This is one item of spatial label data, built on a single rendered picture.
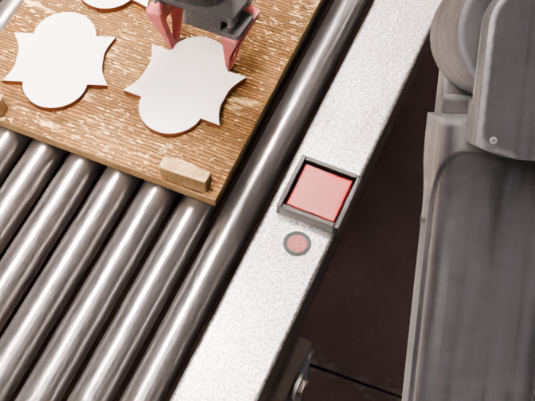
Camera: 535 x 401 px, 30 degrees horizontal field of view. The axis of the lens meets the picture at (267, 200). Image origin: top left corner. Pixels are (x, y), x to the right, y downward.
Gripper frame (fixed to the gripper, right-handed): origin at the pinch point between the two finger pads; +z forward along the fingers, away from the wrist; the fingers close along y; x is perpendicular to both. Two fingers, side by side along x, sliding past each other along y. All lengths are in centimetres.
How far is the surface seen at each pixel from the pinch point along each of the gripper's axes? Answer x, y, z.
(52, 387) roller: -42.1, 3.2, 12.4
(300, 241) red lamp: -16.5, 20.3, 7.2
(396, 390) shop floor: 24, 33, 92
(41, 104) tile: -13.9, -14.4, 3.3
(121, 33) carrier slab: 0.0, -11.2, 1.2
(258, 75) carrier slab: 0.8, 7.2, 1.3
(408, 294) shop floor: 45, 28, 88
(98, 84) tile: -8.7, -9.6, 2.3
